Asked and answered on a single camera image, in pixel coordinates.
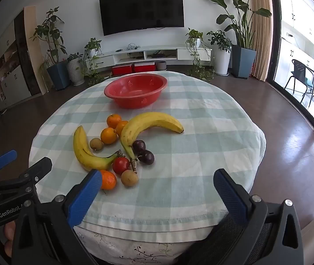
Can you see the plant in white ribbed pot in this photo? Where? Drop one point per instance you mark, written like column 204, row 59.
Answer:
column 75, row 73

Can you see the wall cabinet with white doors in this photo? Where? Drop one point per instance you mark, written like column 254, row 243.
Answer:
column 13, row 82

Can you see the green white checked tablecloth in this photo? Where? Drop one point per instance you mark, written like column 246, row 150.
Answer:
column 187, row 157

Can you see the small yellow banana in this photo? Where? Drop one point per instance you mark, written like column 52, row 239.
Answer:
column 83, row 154

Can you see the large yellow banana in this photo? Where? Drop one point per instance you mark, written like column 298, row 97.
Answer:
column 151, row 120

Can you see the bushy plant in white pot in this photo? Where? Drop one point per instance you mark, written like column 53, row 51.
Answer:
column 222, row 60

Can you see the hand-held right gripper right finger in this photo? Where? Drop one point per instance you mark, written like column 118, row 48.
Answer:
column 230, row 193

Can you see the beige curtain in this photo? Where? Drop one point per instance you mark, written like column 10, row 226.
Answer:
column 263, row 47

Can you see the trailing pothos in white pot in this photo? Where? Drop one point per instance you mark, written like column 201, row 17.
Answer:
column 93, row 45
column 195, row 36

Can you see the red tomato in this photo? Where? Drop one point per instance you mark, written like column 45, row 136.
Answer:
column 120, row 165

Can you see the white television cabinet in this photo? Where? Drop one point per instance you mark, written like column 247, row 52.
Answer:
column 168, row 53

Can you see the black set-top box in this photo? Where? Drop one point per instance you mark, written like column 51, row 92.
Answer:
column 157, row 56

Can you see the brown kiwi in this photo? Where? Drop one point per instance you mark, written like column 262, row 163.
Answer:
column 96, row 143
column 129, row 178

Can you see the red plastic colander basin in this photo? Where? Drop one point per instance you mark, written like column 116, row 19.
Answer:
column 134, row 99

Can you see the black metal chair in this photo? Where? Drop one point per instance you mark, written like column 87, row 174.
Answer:
column 300, row 69

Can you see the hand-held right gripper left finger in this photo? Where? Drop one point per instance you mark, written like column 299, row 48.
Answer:
column 83, row 196

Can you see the tall plant in dark pot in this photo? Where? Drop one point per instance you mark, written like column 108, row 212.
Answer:
column 58, row 74

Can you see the small grey pot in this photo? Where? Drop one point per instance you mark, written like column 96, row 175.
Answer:
column 161, row 65

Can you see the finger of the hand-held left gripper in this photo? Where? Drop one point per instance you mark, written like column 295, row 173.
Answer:
column 45, row 165
column 5, row 158

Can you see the white floral cloth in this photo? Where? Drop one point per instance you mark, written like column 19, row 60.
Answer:
column 134, row 245

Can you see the orange mandarin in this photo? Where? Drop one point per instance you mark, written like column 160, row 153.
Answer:
column 121, row 129
column 109, row 180
column 113, row 120

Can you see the dark purple plum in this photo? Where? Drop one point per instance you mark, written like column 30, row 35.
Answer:
column 139, row 146
column 147, row 157

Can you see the white balcony cabinet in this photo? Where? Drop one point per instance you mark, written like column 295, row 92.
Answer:
column 297, row 13

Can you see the large-leaf plant in blue pot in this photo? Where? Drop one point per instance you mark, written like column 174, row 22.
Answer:
column 243, row 62

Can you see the black wall television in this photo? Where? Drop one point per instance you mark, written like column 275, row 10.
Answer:
column 141, row 9

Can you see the black sliding door frame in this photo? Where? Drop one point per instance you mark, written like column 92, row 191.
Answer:
column 274, row 33

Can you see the smooth round orange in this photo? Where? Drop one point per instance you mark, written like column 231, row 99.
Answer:
column 108, row 135

